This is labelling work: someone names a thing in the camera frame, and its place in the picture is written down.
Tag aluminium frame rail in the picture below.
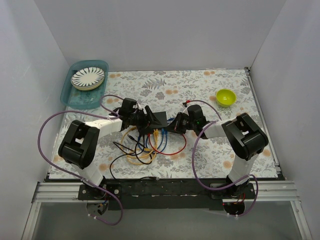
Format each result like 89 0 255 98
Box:
22 178 312 240

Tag lime green bowl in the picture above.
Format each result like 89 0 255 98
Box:
216 89 237 107

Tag red ethernet cable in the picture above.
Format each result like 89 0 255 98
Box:
147 132 188 156

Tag floral patterned table mat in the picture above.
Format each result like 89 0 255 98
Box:
58 69 263 179

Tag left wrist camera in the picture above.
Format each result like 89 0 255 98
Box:
119 97 137 115

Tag black network switch box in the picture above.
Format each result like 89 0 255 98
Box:
138 111 168 135

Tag striped white plate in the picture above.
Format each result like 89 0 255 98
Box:
70 67 105 91

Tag yellow ethernet cable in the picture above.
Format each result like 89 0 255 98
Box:
120 126 160 165

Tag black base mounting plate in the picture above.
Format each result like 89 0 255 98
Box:
77 178 256 211

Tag blue ethernet cable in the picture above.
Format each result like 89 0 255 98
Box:
136 117 176 153

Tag teal plastic tray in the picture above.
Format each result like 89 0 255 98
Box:
60 60 109 110

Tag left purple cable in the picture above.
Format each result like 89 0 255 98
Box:
37 94 124 226

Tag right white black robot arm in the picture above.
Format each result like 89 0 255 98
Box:
165 112 269 199

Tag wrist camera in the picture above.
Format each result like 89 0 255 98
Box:
187 104 207 126
119 97 137 115

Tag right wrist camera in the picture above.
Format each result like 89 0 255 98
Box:
187 104 207 126

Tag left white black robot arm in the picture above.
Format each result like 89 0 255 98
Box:
58 103 167 200

